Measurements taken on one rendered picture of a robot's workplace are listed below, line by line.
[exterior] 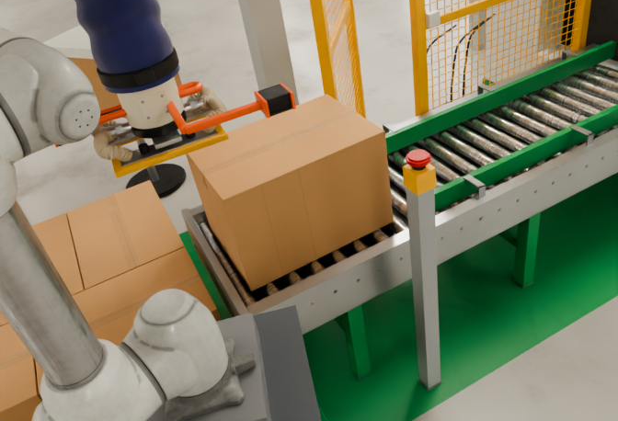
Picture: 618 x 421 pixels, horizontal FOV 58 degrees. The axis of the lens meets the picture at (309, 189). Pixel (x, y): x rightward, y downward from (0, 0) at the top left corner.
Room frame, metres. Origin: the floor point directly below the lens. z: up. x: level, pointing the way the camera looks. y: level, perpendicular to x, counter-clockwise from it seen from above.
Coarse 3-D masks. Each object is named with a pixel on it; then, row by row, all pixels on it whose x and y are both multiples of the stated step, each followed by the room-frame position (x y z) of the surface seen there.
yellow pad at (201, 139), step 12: (204, 132) 1.48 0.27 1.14; (216, 132) 1.47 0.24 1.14; (144, 144) 1.43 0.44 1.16; (180, 144) 1.44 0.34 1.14; (192, 144) 1.43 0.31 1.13; (204, 144) 1.44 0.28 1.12; (132, 156) 1.42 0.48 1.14; (144, 156) 1.41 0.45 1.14; (156, 156) 1.40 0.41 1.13; (168, 156) 1.40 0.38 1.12; (120, 168) 1.37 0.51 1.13; (132, 168) 1.37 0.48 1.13
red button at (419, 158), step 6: (414, 150) 1.32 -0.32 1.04; (420, 150) 1.31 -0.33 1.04; (408, 156) 1.29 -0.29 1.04; (414, 156) 1.29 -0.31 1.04; (420, 156) 1.28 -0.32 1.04; (426, 156) 1.28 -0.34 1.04; (408, 162) 1.28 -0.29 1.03; (414, 162) 1.27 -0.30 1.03; (420, 162) 1.26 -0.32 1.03; (426, 162) 1.26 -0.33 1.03; (414, 168) 1.28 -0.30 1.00; (420, 168) 1.27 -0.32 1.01
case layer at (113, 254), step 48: (144, 192) 2.17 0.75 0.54; (48, 240) 1.94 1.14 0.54; (96, 240) 1.87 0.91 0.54; (144, 240) 1.81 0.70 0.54; (96, 288) 1.57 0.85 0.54; (144, 288) 1.52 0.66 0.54; (192, 288) 1.47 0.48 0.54; (0, 336) 1.41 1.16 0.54; (96, 336) 1.33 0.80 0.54; (0, 384) 1.20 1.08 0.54
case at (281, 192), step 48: (240, 144) 1.71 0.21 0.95; (288, 144) 1.65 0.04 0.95; (336, 144) 1.59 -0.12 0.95; (384, 144) 1.61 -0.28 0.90; (240, 192) 1.41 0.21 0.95; (288, 192) 1.47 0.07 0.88; (336, 192) 1.53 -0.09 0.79; (384, 192) 1.61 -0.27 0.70; (240, 240) 1.40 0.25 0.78; (288, 240) 1.46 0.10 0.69; (336, 240) 1.52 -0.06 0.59
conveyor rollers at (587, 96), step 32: (544, 96) 2.38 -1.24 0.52; (576, 96) 2.31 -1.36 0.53; (608, 96) 2.25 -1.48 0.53; (448, 128) 2.25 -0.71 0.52; (480, 128) 2.18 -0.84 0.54; (512, 128) 2.11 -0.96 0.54; (544, 128) 2.06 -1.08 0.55; (448, 160) 1.98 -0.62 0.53; (480, 160) 1.92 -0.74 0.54; (544, 160) 1.83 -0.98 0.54; (224, 256) 1.60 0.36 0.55
